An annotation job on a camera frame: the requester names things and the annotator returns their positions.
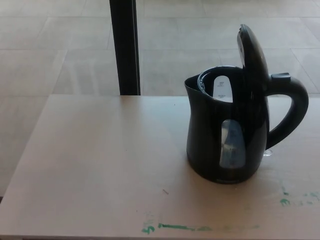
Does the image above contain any black electric kettle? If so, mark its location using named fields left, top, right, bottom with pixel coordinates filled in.
left=184, top=23, right=310, bottom=185

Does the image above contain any black vertical post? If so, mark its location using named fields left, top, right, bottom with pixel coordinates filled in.
left=109, top=0, right=142, bottom=97

